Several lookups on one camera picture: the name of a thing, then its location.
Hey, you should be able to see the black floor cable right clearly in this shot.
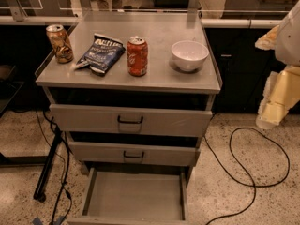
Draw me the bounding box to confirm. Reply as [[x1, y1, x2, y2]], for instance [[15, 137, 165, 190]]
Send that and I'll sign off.
[[203, 127, 291, 225]]

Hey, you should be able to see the gold brown soda can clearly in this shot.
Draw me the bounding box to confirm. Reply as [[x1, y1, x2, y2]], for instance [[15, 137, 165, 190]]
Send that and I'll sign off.
[[46, 24, 73, 64]]

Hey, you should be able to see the grey drawer cabinet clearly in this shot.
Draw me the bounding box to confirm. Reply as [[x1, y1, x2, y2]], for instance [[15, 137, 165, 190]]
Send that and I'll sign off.
[[35, 10, 223, 225]]

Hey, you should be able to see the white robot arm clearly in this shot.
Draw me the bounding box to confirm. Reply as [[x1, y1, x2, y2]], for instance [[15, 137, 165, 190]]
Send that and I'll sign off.
[[255, 2, 300, 129]]

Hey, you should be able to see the black floor cable left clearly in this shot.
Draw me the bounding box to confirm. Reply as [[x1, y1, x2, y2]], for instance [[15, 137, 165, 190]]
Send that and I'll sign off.
[[35, 110, 73, 225]]

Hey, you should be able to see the white bowl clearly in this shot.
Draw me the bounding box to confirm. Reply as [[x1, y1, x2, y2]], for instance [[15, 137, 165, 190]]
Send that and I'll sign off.
[[171, 40, 209, 72]]

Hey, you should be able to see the top drawer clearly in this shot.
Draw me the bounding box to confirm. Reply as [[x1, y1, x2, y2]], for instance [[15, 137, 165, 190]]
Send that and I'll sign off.
[[50, 104, 212, 137]]

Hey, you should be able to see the open bottom drawer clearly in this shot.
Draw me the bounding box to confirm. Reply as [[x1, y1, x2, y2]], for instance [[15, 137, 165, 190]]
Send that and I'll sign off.
[[67, 168, 188, 225]]

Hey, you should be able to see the white horizontal rail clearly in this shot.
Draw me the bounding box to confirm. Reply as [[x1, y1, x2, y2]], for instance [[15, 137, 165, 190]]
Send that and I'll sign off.
[[0, 16, 281, 29]]

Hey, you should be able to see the red coke can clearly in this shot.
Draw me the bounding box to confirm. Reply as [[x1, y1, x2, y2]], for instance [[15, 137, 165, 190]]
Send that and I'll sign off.
[[127, 36, 148, 77]]

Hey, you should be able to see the black table leg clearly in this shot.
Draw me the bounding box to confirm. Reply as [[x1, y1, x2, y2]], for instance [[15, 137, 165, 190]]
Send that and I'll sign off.
[[33, 130, 61, 203]]

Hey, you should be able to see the black floor cable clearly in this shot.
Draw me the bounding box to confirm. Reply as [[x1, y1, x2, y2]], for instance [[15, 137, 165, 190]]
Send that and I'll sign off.
[[35, 110, 73, 225], [203, 127, 291, 225]]

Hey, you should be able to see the blue chip bag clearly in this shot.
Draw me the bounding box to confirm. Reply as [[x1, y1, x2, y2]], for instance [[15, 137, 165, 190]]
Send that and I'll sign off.
[[74, 34, 126, 76]]

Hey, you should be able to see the middle drawer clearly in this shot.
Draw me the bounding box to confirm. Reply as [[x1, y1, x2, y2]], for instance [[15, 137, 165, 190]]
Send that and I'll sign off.
[[67, 132, 200, 166]]

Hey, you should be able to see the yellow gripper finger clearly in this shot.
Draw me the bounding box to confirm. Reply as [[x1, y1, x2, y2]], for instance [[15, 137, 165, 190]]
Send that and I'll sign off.
[[255, 25, 279, 51], [256, 67, 300, 129]]

